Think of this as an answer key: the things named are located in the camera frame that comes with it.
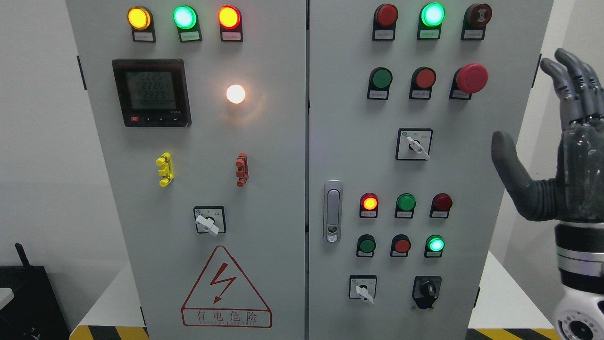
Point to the gray robotic right hand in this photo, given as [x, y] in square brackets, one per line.
[575, 194]

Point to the gray rotary switch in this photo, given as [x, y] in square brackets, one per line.
[413, 144]
[363, 287]

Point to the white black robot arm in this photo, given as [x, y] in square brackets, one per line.
[579, 315]

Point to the lit green indicator lower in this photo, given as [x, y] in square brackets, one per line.
[434, 246]

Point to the red emergency stop button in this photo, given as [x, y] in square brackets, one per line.
[468, 80]

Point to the green indicator middle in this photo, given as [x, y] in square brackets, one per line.
[405, 205]

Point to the gray right cabinet door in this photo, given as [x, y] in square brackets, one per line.
[354, 140]

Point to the gray cabinet door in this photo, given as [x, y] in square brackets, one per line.
[354, 140]
[265, 219]

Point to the red push button lower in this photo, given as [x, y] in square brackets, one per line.
[400, 246]

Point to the red push button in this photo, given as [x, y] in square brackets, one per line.
[422, 81]
[400, 246]

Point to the red push button upper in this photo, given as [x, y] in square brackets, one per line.
[422, 81]

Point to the dark red buzzer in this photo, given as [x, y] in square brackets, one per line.
[476, 18]

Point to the lit red indicator middle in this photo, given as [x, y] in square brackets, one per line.
[369, 205]

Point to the green push button lower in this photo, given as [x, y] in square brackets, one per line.
[366, 246]

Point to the green push button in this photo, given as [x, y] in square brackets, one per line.
[366, 246]
[380, 80]

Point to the green push button upper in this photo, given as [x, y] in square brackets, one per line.
[380, 80]

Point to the green lit indicator top right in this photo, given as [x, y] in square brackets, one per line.
[430, 21]

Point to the red indicator light top right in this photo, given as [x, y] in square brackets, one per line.
[384, 21]

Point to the red indicator light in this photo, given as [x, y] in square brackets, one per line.
[230, 24]
[384, 21]

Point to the red terminal clip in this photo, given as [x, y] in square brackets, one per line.
[242, 170]

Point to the white glowing lamp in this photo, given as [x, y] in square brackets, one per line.
[235, 94]

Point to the electrical danger warning sticker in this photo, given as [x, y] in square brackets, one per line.
[224, 296]

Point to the gray left cabinet door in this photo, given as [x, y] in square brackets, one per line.
[265, 219]

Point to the red indicator light top left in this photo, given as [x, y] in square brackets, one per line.
[230, 24]

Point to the yellow terminal clip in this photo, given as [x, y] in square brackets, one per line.
[165, 171]

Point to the green indicator light top left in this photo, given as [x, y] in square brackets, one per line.
[187, 23]

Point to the digital power meter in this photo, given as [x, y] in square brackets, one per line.
[152, 92]

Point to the yellow indicator light top left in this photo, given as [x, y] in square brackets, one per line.
[141, 23]

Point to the black box with antenna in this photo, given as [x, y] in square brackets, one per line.
[33, 312]

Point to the black key selector switch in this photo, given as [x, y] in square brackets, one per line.
[426, 290]

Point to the silver door lock handle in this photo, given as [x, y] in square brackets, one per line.
[332, 210]

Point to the gray rotary switch left door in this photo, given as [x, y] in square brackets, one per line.
[210, 220]

